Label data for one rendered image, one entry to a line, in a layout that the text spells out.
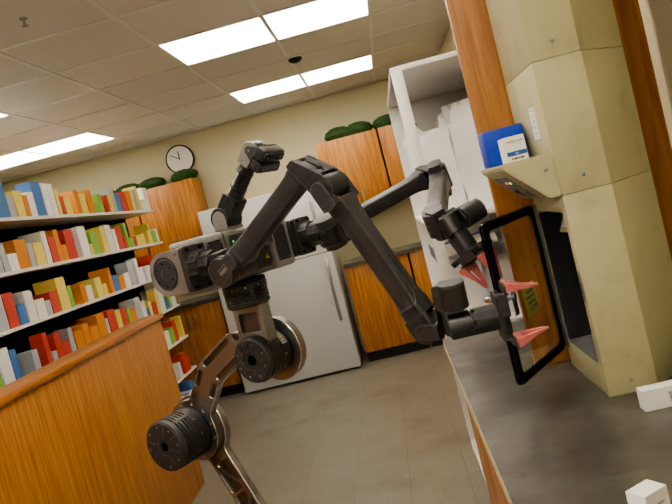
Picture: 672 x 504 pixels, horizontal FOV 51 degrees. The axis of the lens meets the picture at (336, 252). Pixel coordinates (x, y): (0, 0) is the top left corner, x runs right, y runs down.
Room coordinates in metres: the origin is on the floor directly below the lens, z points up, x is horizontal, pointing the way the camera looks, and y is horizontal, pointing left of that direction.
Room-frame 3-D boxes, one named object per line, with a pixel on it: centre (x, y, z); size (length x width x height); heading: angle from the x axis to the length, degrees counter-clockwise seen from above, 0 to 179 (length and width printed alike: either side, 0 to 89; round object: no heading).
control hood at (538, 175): (1.71, -0.47, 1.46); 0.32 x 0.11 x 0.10; 175
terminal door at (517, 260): (1.74, -0.44, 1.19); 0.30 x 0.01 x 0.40; 140
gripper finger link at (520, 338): (1.48, -0.35, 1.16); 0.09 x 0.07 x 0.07; 85
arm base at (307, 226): (2.25, 0.06, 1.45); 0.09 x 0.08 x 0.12; 146
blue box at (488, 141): (1.80, -0.48, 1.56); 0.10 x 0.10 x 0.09; 85
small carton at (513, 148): (1.68, -0.47, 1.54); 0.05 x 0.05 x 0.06; 1
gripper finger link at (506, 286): (1.48, -0.35, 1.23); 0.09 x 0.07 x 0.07; 85
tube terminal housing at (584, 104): (1.70, -0.66, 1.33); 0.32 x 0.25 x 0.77; 175
